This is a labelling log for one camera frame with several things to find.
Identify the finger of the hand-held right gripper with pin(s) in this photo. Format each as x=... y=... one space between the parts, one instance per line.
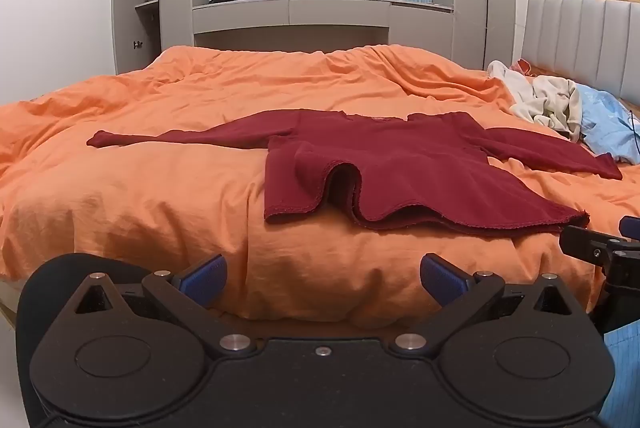
x=631 y=228
x=580 y=242

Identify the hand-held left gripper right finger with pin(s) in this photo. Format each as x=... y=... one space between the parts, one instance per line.
x=442 y=280

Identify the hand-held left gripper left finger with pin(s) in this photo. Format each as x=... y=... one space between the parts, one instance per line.
x=202 y=280

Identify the dark red long-sleeved shirt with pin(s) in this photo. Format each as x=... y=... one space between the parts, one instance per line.
x=400 y=168

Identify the person's light blue trousers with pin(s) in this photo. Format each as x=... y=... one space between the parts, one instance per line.
x=625 y=373

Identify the orange duvet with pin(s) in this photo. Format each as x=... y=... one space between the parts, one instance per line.
x=175 y=188

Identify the light blue cloth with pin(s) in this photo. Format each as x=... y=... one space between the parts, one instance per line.
x=607 y=123

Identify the cream crumpled garment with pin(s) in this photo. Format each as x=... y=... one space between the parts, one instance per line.
x=542 y=103

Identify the dark rounded object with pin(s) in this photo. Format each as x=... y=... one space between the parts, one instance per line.
x=55 y=278

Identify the grey padded headboard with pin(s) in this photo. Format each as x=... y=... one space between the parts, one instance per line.
x=575 y=38

